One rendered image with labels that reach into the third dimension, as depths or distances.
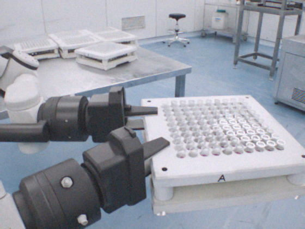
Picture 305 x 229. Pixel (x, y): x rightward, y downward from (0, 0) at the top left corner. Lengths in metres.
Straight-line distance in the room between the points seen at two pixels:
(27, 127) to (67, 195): 0.22
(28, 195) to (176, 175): 0.18
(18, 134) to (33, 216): 0.22
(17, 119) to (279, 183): 0.47
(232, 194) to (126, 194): 0.15
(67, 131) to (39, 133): 0.05
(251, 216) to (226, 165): 1.40
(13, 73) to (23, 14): 3.93
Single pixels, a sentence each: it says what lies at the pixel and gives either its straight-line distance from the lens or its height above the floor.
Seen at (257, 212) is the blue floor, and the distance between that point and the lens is 1.80.
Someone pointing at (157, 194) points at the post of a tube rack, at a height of 1.01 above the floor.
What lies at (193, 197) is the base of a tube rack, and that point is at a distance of 0.39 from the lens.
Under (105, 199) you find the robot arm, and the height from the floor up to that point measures 1.03.
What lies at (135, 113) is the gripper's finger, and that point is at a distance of 0.48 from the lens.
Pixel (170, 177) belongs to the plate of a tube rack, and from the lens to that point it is 0.35.
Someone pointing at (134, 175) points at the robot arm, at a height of 1.04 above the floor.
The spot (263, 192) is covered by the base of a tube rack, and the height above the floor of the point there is 1.00.
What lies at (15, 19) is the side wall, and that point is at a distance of 4.65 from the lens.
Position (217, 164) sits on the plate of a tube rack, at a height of 1.04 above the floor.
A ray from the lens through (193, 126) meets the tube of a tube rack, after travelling 0.44.
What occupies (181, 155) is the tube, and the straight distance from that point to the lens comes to 0.37.
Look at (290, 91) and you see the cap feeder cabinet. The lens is 3.10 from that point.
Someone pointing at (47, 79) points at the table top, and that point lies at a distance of 1.31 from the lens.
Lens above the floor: 1.27
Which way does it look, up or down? 28 degrees down
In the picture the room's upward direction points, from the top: straight up
